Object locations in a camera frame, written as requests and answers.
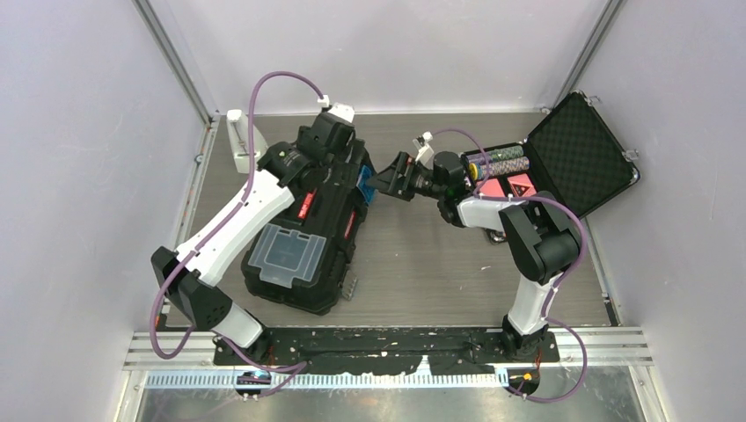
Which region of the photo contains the poker chip row top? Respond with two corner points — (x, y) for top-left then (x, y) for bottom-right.
(466, 145), (524, 165)

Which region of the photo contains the white metronome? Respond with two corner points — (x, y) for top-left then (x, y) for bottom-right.
(226, 109), (267, 174)

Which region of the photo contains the black plastic toolbox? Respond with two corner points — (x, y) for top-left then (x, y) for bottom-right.
(240, 140), (375, 316)

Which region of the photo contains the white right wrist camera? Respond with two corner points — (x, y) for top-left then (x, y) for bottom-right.
(413, 131), (435, 164)

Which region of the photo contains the red card deck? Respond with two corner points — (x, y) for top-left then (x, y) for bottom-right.
(507, 173), (538, 197)

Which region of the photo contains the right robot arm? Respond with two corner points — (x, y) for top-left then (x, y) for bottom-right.
(366, 151), (587, 361)

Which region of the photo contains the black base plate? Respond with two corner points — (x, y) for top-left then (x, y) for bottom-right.
(244, 327), (560, 375)

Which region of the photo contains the black aluminium poker chip case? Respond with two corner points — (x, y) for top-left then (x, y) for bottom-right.
(460, 91), (640, 219)

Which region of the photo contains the poker chip row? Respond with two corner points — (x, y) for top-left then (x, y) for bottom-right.
(466, 145), (524, 165)
(467, 156), (530, 180)

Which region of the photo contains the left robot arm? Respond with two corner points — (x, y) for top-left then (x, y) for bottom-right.
(151, 106), (369, 364)

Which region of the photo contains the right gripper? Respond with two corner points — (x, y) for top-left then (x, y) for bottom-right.
(365, 152), (445, 203)

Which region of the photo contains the pink card deck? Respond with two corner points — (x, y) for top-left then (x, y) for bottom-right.
(478, 178), (509, 201)

